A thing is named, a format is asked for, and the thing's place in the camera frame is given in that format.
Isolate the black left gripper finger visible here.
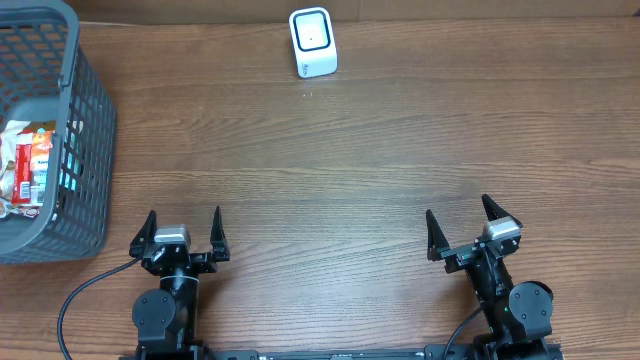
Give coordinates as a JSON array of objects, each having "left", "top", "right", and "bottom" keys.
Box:
[
  {"left": 129, "top": 210, "right": 157, "bottom": 258},
  {"left": 210, "top": 206, "right": 230, "bottom": 262}
]

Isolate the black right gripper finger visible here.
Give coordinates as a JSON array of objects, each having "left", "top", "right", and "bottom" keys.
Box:
[
  {"left": 426, "top": 210, "right": 450, "bottom": 261},
  {"left": 481, "top": 194, "right": 523, "bottom": 228}
]

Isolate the red stick packet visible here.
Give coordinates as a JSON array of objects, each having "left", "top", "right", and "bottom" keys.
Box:
[{"left": 12, "top": 133, "right": 33, "bottom": 205}]

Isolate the brown white snack pouch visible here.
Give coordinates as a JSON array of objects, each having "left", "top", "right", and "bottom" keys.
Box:
[{"left": 1, "top": 120, "right": 40, "bottom": 219}]

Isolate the teal orange snack pack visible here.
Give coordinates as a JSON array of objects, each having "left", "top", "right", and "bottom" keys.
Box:
[{"left": 30, "top": 128, "right": 55, "bottom": 206}]

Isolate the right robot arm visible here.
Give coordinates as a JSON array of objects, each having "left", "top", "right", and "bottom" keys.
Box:
[{"left": 425, "top": 194, "right": 563, "bottom": 360}]

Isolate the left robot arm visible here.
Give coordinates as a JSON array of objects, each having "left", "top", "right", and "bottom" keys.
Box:
[{"left": 129, "top": 208, "right": 230, "bottom": 359}]

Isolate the white barcode scanner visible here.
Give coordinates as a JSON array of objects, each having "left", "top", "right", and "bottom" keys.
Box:
[{"left": 289, "top": 7, "right": 338, "bottom": 79}]

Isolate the grey plastic shopping basket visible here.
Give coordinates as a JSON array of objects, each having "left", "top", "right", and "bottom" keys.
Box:
[{"left": 1, "top": 0, "right": 116, "bottom": 264}]

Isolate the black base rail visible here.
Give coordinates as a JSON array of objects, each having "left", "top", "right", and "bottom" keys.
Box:
[{"left": 208, "top": 344, "right": 564, "bottom": 360}]

